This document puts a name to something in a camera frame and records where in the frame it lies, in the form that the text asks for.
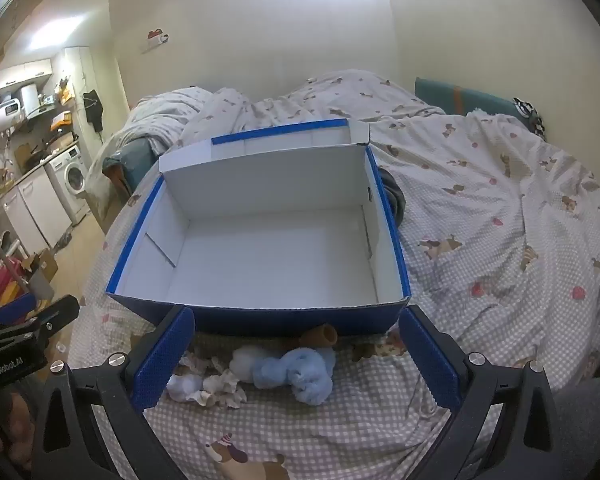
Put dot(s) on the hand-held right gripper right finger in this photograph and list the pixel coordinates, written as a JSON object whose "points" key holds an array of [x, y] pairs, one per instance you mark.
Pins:
{"points": [[430, 360]]}

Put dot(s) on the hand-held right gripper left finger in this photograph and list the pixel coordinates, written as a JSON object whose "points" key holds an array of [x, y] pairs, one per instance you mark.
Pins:
{"points": [[162, 360]]}

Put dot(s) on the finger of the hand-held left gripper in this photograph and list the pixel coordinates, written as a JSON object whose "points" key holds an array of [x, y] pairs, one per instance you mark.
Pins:
{"points": [[57, 312], [12, 306]]}

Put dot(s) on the white lace cloth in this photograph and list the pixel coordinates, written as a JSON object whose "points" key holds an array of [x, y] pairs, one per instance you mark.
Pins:
{"points": [[190, 360], [225, 387]]}

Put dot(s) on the white plush ball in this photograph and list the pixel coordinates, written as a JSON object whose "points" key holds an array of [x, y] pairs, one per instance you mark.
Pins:
{"points": [[242, 362]]}

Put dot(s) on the light blue plush toy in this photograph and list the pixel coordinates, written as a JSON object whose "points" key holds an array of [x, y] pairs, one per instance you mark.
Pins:
{"points": [[300, 375]]}

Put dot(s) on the blue cardboard box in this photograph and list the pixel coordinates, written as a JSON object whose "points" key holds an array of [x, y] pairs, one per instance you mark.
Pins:
{"points": [[280, 260]]}

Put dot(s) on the person's left hand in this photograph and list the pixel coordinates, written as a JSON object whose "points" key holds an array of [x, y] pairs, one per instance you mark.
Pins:
{"points": [[10, 420]]}

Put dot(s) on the pale blue white pompom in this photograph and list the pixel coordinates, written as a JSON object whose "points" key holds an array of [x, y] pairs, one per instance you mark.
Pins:
{"points": [[182, 387]]}

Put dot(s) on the white kitchen base cabinet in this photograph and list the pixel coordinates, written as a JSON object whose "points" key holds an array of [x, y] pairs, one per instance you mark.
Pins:
{"points": [[32, 210]]}

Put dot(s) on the white washing machine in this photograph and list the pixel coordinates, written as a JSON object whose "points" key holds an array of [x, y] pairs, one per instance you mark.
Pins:
{"points": [[72, 180]]}

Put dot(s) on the dark cloth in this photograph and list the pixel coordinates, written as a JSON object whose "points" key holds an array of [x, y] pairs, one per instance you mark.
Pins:
{"points": [[396, 197]]}

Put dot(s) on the black hanging bag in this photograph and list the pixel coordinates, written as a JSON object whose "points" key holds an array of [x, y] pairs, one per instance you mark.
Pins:
{"points": [[93, 110]]}

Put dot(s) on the white dog print duvet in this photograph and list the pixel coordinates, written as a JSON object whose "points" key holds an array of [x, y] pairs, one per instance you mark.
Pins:
{"points": [[480, 160]]}

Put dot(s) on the teal pillow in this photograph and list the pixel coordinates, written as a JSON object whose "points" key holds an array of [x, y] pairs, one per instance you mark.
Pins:
{"points": [[460, 97]]}

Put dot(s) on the black white patterned cloth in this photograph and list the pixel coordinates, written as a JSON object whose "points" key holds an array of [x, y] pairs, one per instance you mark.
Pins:
{"points": [[530, 115]]}

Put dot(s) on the white wall cabinet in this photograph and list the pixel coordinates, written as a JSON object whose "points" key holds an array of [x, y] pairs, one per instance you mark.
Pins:
{"points": [[22, 74]]}

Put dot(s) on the wall sticker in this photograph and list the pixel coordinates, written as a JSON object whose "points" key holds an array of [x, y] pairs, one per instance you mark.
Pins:
{"points": [[155, 40]]}

